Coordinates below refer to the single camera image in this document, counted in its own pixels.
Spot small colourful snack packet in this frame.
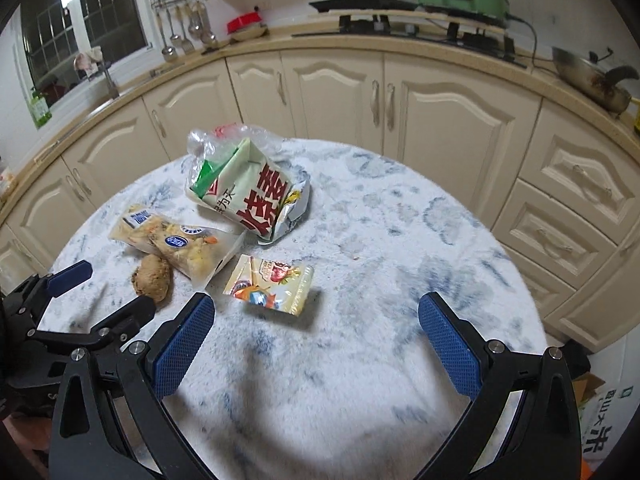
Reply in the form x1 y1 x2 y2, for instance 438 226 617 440
222 254 316 318

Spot steel wok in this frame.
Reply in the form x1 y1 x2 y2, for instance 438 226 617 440
551 46 640 113

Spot white printed sack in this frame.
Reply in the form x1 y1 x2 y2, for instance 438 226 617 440
580 382 623 461

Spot brown cookie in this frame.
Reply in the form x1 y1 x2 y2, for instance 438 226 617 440
131 254 174 303

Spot black frying pan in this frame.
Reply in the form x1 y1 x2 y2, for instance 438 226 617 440
308 0 418 13

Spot large white red print bag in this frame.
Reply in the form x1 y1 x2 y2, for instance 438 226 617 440
186 136 293 241

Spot cream lower kitchen cabinets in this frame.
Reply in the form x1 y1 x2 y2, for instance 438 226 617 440
0 35 640 353

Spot black cloth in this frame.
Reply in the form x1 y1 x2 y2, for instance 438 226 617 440
560 340 593 381

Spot hanging utensil rack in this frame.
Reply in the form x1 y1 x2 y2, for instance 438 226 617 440
150 0 218 58

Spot red bowl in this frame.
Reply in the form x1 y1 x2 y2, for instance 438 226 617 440
226 6 268 43

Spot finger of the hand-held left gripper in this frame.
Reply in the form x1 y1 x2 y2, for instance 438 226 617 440
30 295 157 356
7 260 94 331

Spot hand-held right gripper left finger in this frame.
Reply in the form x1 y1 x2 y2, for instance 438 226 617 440
47 292 221 480

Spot dark window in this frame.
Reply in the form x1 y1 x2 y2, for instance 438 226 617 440
17 0 151 108

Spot pink cloth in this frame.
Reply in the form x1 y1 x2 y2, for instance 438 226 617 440
75 46 103 78

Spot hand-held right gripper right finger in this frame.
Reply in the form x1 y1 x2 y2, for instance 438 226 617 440
415 291 583 480

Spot black gas stove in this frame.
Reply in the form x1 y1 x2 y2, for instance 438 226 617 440
292 12 531 68

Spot pale packet with blue label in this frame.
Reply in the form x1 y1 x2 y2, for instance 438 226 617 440
109 203 166 253

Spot clear packet of yellow snacks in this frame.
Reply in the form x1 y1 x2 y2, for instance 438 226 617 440
150 220 248 291

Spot sink faucet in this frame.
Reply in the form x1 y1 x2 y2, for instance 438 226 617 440
74 55 121 100

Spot black power cable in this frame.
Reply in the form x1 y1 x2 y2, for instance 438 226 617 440
510 17 556 68

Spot green dish soap bottle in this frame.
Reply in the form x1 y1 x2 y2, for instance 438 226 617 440
28 87 53 128

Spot cardboard box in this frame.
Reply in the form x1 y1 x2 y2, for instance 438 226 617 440
572 375 606 428

